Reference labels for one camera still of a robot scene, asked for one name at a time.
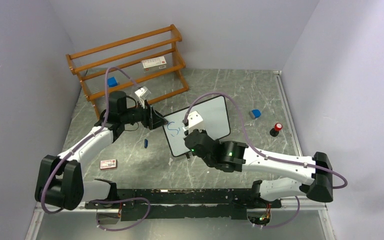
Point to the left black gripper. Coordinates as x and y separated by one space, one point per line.
151 119

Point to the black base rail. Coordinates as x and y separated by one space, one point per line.
230 203

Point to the red white box on table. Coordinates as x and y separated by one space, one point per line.
108 164

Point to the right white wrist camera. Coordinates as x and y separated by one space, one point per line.
194 121

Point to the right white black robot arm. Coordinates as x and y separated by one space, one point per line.
309 176

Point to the blue grey whiteboard eraser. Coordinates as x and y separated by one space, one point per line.
254 114

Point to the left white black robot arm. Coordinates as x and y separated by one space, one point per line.
60 182

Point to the red black bottle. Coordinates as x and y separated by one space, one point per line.
274 132

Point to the white whiteboard black frame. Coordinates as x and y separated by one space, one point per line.
215 117

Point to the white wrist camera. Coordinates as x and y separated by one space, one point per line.
194 121
142 93

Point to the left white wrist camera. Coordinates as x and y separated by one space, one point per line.
142 93

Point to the blue cube on shelf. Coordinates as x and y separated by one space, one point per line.
112 82

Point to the orange wooden shelf rack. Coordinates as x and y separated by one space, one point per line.
125 57

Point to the white red box on shelf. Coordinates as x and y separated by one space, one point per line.
154 64

